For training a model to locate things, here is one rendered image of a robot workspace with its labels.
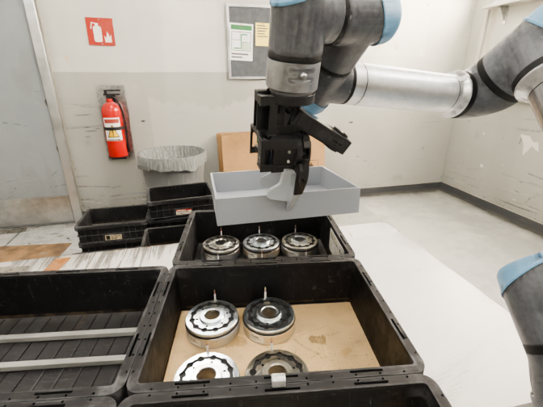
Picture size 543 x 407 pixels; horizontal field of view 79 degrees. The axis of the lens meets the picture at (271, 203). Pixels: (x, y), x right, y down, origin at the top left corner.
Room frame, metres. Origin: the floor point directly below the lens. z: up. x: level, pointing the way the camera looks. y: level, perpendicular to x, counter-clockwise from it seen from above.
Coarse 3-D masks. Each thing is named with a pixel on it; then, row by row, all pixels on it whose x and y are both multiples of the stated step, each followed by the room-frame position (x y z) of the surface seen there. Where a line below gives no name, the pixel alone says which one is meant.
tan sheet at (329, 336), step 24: (240, 312) 0.57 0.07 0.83; (312, 312) 0.57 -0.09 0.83; (336, 312) 0.57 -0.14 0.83; (240, 336) 0.50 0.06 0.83; (312, 336) 0.50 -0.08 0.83; (336, 336) 0.50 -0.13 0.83; (360, 336) 0.50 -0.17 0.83; (240, 360) 0.44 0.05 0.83; (312, 360) 0.44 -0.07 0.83; (336, 360) 0.44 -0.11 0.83; (360, 360) 0.44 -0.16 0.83
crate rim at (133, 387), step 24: (192, 264) 0.60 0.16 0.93; (216, 264) 0.60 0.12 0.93; (240, 264) 0.60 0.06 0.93; (264, 264) 0.60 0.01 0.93; (288, 264) 0.60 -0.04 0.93; (312, 264) 0.60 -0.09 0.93; (360, 264) 0.60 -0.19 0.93; (168, 288) 0.51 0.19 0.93; (384, 312) 0.45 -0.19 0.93; (144, 336) 0.39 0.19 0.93; (144, 360) 0.35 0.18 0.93; (144, 384) 0.31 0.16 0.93; (168, 384) 0.31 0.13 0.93; (192, 384) 0.31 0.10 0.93; (216, 384) 0.31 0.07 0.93; (240, 384) 0.31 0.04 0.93
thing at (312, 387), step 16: (288, 384) 0.31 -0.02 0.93; (304, 384) 0.31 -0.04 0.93; (320, 384) 0.31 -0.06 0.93; (336, 384) 0.31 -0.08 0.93; (352, 384) 0.31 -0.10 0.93; (368, 384) 0.31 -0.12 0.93; (384, 384) 0.31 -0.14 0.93; (400, 384) 0.31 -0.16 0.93; (416, 384) 0.31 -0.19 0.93; (432, 384) 0.31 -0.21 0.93; (128, 400) 0.29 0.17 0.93; (144, 400) 0.29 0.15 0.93; (160, 400) 0.29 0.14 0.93; (176, 400) 0.29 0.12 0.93; (192, 400) 0.29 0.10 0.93; (208, 400) 0.29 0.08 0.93; (224, 400) 0.29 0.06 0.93
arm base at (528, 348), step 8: (528, 352) 0.41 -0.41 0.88; (536, 352) 0.40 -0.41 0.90; (528, 360) 0.41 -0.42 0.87; (536, 360) 0.39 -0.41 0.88; (528, 368) 0.41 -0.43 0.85; (536, 368) 0.39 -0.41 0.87; (536, 376) 0.38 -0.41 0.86; (536, 384) 0.37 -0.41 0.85; (536, 392) 0.37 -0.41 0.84; (536, 400) 0.36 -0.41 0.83
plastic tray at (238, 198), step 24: (312, 168) 0.78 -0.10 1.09; (216, 192) 0.57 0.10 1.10; (240, 192) 0.72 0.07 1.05; (264, 192) 0.72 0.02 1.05; (312, 192) 0.57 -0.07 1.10; (336, 192) 0.58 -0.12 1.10; (216, 216) 0.56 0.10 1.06; (240, 216) 0.54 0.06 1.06; (264, 216) 0.55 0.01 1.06; (288, 216) 0.56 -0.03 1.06; (312, 216) 0.57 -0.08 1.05
